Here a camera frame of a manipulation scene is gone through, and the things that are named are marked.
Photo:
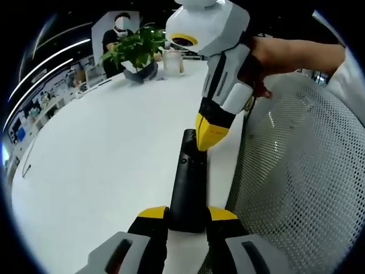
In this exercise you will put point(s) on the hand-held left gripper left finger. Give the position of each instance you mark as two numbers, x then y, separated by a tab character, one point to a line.
148	245

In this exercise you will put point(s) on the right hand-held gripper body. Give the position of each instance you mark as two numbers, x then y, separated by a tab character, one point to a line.
211	28

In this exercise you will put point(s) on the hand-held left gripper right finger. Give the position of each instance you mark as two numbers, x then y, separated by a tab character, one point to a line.
225	245

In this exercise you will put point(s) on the black remote control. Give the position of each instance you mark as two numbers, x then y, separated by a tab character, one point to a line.
188	185

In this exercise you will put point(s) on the person's right hand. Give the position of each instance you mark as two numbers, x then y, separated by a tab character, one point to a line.
258	68

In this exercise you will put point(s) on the clear glass jar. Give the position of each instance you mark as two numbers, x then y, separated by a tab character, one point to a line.
172	64

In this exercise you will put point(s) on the green potted plant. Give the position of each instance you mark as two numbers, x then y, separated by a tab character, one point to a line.
134	48

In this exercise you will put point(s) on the white mesh office chair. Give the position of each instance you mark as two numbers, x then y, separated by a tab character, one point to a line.
299	171

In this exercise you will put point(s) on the white lab counter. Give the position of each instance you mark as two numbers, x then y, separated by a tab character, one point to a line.
42	111

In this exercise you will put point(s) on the ceiling light strip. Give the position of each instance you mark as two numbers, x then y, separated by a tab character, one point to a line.
42	74
40	91

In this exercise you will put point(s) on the blue storage box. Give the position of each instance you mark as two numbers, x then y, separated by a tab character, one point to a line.
21	134

